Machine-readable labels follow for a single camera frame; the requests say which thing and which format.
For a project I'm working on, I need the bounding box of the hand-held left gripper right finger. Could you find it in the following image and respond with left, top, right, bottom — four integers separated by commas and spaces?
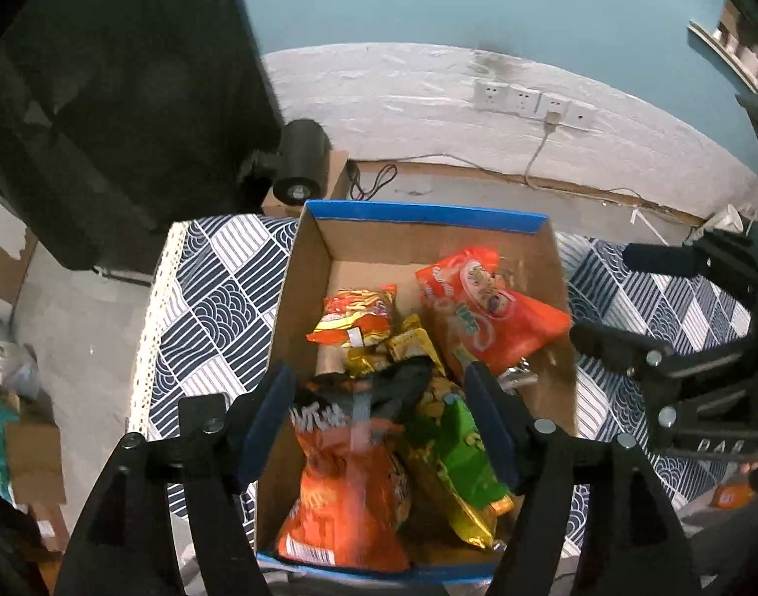
464, 361, 703, 596

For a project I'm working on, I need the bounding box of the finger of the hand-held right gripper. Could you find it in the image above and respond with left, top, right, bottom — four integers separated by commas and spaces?
568, 321, 753, 398
623, 229, 758, 305

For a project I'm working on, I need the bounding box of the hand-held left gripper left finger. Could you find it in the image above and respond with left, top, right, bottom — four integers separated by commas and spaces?
53, 363, 296, 596

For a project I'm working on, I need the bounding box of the green snack bag silver top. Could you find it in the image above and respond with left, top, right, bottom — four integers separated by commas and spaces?
404, 375, 517, 550

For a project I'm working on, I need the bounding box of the orange and black snack bag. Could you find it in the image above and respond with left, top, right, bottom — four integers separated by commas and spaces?
275, 357, 436, 572

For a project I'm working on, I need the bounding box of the red orange cracker packet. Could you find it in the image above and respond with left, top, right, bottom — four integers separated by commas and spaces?
414, 247, 572, 376

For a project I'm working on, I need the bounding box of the small yellow snack packet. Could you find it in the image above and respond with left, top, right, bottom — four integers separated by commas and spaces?
385, 313, 447, 379

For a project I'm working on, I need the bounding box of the long yellow snack packet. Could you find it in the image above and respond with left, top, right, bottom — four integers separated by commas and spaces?
345, 348, 395, 376

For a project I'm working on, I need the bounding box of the red yellow snack bag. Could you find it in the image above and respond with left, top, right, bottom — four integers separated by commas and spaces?
306, 284, 398, 349

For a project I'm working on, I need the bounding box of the blue cardboard box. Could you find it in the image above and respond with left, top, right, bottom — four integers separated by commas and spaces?
253, 199, 582, 585

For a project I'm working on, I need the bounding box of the small orange packet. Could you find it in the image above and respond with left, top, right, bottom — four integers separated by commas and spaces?
711, 475, 758, 510

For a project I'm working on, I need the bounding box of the white plastic object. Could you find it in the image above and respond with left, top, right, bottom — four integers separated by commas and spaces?
705, 205, 743, 233

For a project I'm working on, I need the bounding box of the navy white patterned tablecloth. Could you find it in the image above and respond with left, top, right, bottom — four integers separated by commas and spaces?
131, 214, 753, 572

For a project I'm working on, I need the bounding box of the cardboard box on floor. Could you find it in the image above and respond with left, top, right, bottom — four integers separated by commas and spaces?
3, 419, 66, 507

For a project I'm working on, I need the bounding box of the clear plastic bag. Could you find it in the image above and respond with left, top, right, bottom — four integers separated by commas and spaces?
0, 338, 41, 398

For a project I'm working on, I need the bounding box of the black cylinder device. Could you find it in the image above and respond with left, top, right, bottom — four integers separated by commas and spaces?
239, 118, 332, 206

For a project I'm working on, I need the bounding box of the black curtain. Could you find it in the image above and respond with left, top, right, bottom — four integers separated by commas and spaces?
0, 0, 287, 274

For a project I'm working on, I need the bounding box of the white wall socket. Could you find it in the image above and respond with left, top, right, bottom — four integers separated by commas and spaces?
537, 93, 571, 124
506, 85, 541, 116
474, 79, 509, 111
567, 99, 600, 130

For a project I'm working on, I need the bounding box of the grey plug with cable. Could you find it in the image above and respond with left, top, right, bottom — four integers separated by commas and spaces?
523, 110, 563, 190

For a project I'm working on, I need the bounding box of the white wall shelf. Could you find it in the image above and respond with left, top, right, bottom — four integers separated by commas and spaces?
688, 3, 758, 97

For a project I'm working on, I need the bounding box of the black cable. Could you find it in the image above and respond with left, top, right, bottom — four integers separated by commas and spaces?
348, 161, 398, 203

